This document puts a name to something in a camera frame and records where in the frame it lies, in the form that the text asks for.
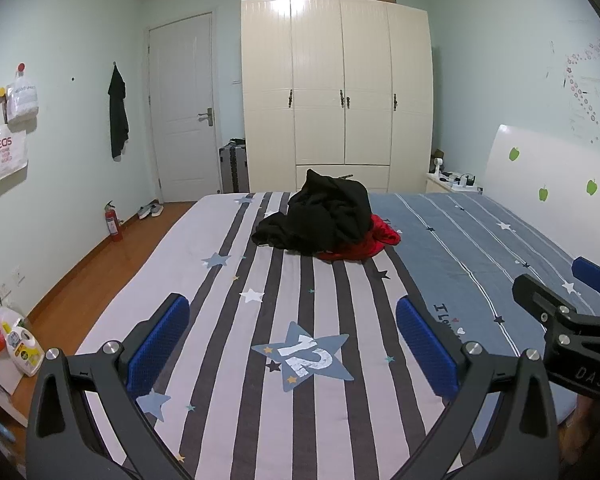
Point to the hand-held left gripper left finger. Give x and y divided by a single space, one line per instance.
160 345

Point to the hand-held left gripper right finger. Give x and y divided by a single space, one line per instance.
425 345

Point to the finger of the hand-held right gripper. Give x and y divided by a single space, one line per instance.
590 271
535 297

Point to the pile of black clothes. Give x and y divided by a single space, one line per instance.
325 210

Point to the striped star print bed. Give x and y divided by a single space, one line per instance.
330 410

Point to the red garment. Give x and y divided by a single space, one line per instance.
375 240

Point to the white headboard with apple stickers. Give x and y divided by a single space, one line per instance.
540 160

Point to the red fire extinguisher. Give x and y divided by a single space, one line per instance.
114 225

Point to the white detergent bottle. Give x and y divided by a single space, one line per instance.
22 350

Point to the white nightstand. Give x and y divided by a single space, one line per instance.
437 185

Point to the white box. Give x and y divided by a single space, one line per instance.
2 377

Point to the white side table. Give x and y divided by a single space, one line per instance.
10 407

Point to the small white desk fan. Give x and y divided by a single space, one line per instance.
438 165

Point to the dark ribbed suitcase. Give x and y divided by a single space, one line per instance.
234 170

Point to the black hanging garment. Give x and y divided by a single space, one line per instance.
118 120

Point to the white door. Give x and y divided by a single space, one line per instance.
180 110

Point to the white tote bag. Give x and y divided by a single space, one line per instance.
2 155

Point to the cream wardrobe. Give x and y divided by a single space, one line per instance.
320 85

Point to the wall switch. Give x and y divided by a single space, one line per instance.
18 275

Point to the wall socket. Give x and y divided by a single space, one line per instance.
2 292

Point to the pink floral wall stickers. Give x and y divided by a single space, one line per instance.
590 90

